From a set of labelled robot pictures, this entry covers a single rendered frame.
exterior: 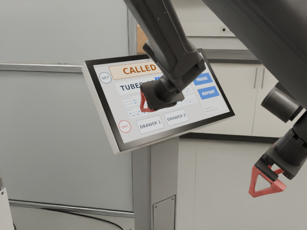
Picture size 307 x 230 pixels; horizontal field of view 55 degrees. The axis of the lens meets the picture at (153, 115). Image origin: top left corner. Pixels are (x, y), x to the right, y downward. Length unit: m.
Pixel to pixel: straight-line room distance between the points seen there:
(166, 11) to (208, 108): 0.74
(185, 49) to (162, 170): 0.75
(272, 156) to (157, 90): 0.28
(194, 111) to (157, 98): 0.39
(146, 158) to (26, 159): 1.24
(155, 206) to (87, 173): 0.90
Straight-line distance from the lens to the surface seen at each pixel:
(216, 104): 1.14
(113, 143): 0.88
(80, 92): 1.83
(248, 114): 3.14
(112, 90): 0.93
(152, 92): 0.68
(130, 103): 0.93
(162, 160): 1.14
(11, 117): 2.11
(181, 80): 0.53
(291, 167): 0.62
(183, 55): 0.48
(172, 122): 0.98
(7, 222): 0.85
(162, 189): 1.21
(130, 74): 0.99
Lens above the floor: 1.35
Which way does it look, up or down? 20 degrees down
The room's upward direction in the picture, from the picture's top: straight up
